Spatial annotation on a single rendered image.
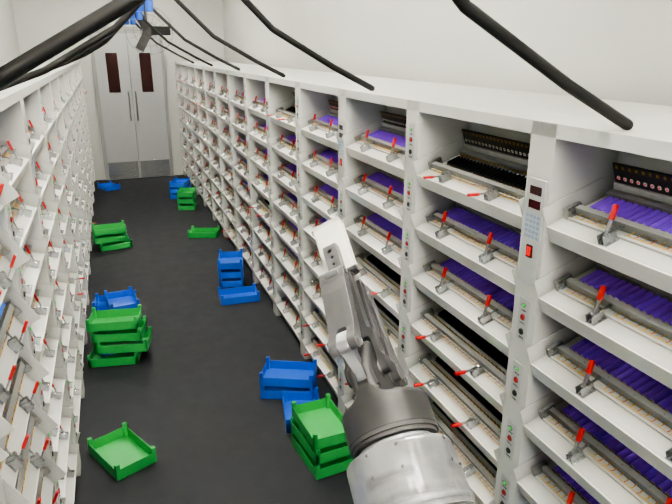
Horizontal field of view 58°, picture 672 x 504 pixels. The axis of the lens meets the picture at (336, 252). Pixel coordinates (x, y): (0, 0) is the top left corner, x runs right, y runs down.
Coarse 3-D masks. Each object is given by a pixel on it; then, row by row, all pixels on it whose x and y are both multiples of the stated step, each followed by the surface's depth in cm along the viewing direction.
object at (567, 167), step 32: (544, 128) 148; (544, 160) 149; (576, 160) 149; (608, 160) 152; (544, 224) 152; (544, 256) 154; (576, 256) 158; (512, 320) 169; (544, 320) 161; (512, 352) 171; (512, 416) 174; (512, 480) 178
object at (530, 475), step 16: (528, 464) 175; (544, 464) 175; (528, 480) 175; (544, 480) 172; (560, 480) 169; (528, 496) 172; (544, 496) 169; (560, 496) 166; (576, 496) 163; (592, 496) 162
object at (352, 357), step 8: (336, 336) 49; (344, 336) 49; (336, 344) 48; (344, 344) 48; (344, 352) 48; (352, 352) 48; (352, 360) 49; (360, 360) 49; (352, 368) 49; (360, 368) 49; (360, 376) 49
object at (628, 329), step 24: (576, 264) 159; (600, 264) 157; (552, 288) 158; (576, 288) 153; (600, 288) 140; (624, 288) 146; (648, 288) 142; (552, 312) 154; (576, 312) 147; (600, 312) 141; (624, 312) 139; (648, 312) 136; (600, 336) 138; (624, 336) 134; (648, 336) 131; (624, 360) 134; (648, 360) 126
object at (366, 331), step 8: (352, 272) 57; (352, 280) 56; (352, 288) 55; (360, 296) 56; (360, 304) 55; (360, 312) 54; (360, 320) 54; (360, 328) 53; (368, 328) 53; (368, 336) 52; (376, 336) 52; (376, 344) 52; (376, 352) 51; (384, 352) 52; (344, 360) 52; (384, 360) 51; (384, 368) 51; (392, 368) 51
